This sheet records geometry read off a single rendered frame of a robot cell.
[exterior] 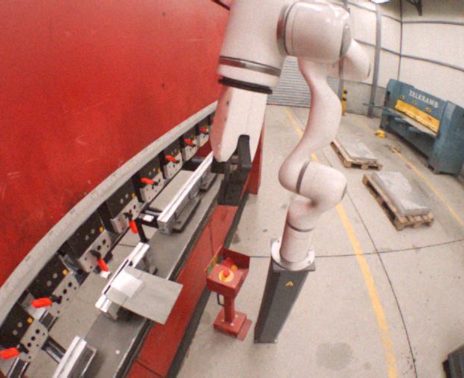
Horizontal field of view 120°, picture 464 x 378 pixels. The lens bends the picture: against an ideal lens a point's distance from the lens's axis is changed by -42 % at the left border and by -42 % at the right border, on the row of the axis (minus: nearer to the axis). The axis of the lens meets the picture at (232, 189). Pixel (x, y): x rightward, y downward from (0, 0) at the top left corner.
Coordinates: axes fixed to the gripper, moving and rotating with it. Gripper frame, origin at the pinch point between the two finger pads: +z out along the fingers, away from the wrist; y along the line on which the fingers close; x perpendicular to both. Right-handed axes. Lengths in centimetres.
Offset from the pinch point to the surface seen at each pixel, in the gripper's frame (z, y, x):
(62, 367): 70, 19, -51
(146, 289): 59, -17, -17
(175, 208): 60, -70, -5
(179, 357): 154, -14, -3
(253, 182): 119, -208, 93
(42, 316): 72, -2, -66
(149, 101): 1, -59, -21
